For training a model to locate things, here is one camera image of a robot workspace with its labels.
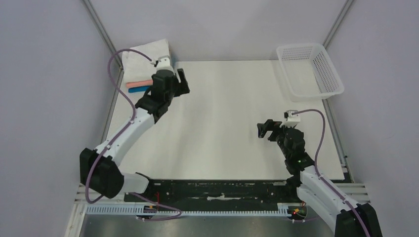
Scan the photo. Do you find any white t shirt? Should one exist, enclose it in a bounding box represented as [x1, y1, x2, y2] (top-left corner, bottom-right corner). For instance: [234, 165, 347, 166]
[121, 39, 170, 83]

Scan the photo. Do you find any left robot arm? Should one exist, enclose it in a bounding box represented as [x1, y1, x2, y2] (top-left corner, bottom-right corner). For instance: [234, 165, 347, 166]
[80, 68, 190, 201]

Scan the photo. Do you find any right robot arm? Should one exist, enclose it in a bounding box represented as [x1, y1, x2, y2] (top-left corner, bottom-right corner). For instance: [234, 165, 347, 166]
[257, 119, 382, 237]

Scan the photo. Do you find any blue folded t shirt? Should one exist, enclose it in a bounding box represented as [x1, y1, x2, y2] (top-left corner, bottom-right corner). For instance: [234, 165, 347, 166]
[128, 85, 152, 93]

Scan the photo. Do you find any pink folded t shirt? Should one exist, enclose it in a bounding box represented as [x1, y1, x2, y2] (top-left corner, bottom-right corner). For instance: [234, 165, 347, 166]
[126, 79, 153, 88]

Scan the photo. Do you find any white plastic basket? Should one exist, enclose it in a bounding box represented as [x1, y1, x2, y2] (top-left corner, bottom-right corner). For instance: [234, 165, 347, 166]
[276, 43, 344, 102]

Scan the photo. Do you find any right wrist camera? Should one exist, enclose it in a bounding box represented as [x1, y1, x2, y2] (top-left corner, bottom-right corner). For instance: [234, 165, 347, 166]
[282, 110, 301, 128]

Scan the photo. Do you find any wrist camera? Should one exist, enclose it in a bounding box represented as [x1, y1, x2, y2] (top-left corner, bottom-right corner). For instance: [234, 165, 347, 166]
[282, 110, 301, 128]
[155, 55, 174, 72]

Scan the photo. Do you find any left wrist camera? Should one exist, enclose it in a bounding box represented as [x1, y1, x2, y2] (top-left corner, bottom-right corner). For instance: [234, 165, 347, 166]
[155, 55, 174, 72]

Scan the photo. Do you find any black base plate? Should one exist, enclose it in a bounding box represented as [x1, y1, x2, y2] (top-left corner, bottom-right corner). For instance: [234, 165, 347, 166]
[142, 179, 303, 211]

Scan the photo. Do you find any white cable duct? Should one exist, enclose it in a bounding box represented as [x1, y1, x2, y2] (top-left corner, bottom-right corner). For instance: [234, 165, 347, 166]
[85, 204, 292, 217]

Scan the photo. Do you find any aluminium frame rail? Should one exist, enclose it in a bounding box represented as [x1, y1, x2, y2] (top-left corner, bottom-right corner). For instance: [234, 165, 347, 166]
[64, 181, 382, 237]

